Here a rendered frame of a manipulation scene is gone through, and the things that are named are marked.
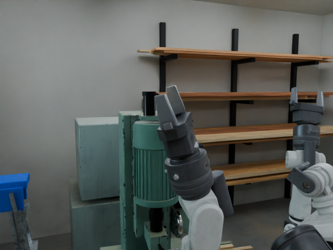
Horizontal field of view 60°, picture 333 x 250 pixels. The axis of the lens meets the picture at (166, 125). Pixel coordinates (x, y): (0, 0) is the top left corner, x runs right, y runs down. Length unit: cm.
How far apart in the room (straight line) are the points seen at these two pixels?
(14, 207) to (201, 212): 126
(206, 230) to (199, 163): 13
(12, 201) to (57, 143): 175
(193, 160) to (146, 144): 49
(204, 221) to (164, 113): 23
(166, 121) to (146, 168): 56
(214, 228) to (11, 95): 295
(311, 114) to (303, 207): 33
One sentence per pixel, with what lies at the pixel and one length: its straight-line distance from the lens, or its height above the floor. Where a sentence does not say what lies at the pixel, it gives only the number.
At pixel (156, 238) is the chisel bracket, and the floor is 106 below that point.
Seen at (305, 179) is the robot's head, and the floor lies 142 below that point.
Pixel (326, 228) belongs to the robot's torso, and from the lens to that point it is 72.
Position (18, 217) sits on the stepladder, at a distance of 172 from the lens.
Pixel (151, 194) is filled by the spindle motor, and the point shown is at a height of 125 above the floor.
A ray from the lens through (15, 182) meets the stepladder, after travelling 169.
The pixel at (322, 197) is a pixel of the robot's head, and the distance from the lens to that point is 80.
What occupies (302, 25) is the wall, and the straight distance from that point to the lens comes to 478.
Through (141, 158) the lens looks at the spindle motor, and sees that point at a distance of 106.
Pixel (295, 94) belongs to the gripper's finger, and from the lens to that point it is 113.
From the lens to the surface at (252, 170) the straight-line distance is 377.
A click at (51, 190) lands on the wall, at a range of 350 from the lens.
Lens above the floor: 163
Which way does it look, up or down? 7 degrees down
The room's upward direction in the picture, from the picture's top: straight up
